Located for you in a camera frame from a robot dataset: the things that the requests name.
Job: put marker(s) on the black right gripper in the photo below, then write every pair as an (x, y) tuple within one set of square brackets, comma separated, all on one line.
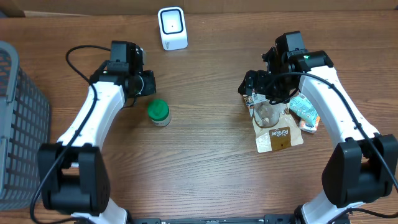
[(262, 78)]

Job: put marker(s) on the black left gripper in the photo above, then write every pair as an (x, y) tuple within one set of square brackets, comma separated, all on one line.
[(150, 84)]

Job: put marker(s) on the teal wet wipes pack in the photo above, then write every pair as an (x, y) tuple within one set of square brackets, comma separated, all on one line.
[(302, 107)]

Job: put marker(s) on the green lid jar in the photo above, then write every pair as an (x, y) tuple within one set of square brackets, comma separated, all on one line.
[(159, 112)]

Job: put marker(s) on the beige brown snack pouch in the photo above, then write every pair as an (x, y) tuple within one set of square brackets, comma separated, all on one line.
[(275, 128)]

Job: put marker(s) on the orange tissue pack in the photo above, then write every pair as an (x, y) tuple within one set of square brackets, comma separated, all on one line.
[(307, 127)]

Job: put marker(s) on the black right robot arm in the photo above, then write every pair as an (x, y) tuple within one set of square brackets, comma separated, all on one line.
[(363, 164)]

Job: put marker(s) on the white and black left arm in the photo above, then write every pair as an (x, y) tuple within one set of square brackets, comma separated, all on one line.
[(73, 176)]

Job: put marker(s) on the white barcode scanner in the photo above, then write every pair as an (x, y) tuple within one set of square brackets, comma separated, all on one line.
[(173, 31)]

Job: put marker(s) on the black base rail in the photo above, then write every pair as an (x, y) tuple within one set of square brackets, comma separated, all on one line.
[(211, 221)]

